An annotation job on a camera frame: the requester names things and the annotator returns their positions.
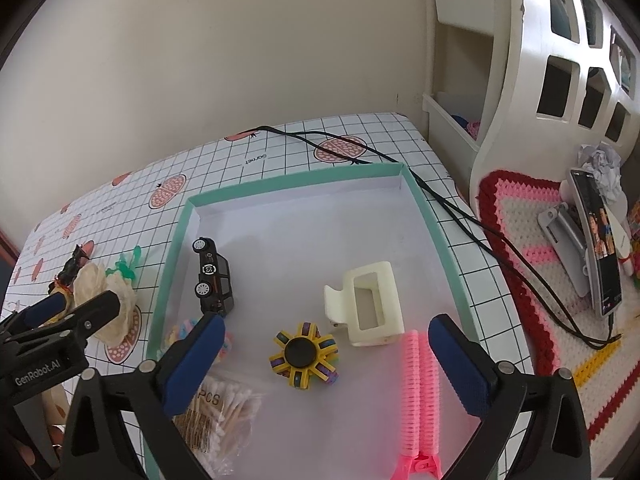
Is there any black claw hair clip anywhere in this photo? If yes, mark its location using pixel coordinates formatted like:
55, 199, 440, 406
55, 240, 94, 286

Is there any cream lace scrunchie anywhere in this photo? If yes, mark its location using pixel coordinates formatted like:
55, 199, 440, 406
73, 262, 136, 348

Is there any pastel rainbow fuzzy hair tie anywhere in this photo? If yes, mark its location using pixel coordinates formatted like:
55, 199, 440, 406
164, 314, 234, 361

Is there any bag of cotton swabs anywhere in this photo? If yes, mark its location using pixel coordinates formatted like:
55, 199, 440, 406
172, 374, 262, 479

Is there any black toy car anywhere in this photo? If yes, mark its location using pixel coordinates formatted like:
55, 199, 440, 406
192, 236, 234, 318

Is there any pink hair roller clip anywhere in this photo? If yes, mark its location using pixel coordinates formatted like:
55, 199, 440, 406
392, 330, 442, 479

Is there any yellow sunflower fidget spinner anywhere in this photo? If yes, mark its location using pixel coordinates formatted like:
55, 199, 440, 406
269, 322, 340, 390

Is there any cream claw hair clip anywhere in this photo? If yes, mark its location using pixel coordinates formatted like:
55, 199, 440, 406
323, 261, 405, 348

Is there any yellow snack packet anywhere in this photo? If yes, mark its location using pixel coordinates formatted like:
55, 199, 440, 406
41, 285, 74, 426

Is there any crocheted red pink mat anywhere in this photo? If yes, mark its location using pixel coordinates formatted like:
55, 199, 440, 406
476, 169, 640, 443

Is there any white grid tablecloth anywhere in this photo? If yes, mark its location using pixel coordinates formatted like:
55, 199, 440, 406
0, 112, 536, 480

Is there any grey phone stand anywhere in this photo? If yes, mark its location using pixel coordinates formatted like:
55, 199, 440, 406
538, 203, 590, 298

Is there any smartphone on stand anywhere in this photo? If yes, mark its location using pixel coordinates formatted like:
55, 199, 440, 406
568, 169, 623, 318

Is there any green shallow tray box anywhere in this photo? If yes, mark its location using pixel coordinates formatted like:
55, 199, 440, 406
142, 161, 534, 480

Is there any crumpled white paper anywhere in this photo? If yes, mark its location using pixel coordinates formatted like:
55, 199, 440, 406
577, 142, 623, 203

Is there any white bedside shelf unit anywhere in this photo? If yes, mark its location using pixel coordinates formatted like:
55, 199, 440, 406
423, 0, 639, 200

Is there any black cable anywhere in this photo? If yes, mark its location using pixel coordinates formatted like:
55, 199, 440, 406
252, 124, 624, 351

